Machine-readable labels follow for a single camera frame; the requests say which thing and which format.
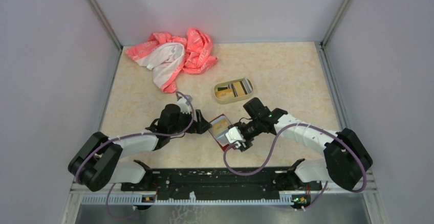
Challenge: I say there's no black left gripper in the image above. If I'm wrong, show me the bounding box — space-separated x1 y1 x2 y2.
169 107 211 135

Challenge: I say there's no red card holder wallet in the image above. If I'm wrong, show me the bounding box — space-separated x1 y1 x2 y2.
208 114 232 151

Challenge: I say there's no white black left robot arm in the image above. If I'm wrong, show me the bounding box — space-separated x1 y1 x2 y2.
68 104 212 192

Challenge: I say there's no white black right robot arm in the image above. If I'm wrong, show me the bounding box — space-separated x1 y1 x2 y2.
225 98 373 193

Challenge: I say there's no beige oval card tray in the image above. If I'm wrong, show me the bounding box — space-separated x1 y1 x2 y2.
213 77 255 104

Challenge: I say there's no pink white crumpled cloth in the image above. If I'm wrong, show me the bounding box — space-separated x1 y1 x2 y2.
125 27 218 93

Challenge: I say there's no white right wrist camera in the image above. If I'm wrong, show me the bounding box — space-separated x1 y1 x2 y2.
225 126 245 149

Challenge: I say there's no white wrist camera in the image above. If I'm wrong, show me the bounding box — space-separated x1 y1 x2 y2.
225 126 245 149
176 92 192 114

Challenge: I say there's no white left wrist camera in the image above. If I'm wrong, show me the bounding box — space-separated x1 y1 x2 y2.
176 92 192 114

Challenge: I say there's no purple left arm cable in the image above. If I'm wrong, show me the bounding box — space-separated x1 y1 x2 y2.
74 91 197 220

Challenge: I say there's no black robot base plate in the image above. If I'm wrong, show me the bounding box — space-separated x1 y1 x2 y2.
121 166 322 200

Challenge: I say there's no white slotted cable duct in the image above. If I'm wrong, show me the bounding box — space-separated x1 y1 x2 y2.
81 192 294 206

